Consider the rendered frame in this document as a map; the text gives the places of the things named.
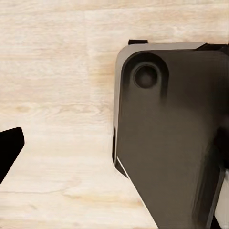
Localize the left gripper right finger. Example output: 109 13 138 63
214 127 229 165

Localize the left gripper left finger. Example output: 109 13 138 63
0 127 25 184

